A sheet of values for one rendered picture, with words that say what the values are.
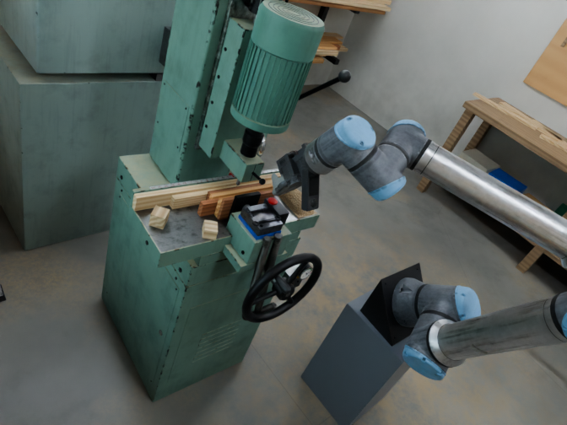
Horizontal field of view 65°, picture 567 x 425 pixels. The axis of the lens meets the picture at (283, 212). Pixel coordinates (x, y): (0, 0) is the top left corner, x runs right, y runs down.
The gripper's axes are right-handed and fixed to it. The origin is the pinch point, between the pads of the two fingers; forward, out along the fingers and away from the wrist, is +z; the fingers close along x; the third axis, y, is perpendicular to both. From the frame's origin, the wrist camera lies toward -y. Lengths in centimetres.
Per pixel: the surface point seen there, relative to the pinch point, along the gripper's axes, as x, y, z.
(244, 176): 2.9, 9.7, 8.4
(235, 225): 10.6, -4.3, 9.9
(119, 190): 22, 28, 60
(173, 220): 24.5, 3.0, 19.0
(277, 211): 0.3, -4.3, 2.2
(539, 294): -258, -94, 67
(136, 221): 33.6, 5.9, 23.1
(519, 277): -259, -78, 76
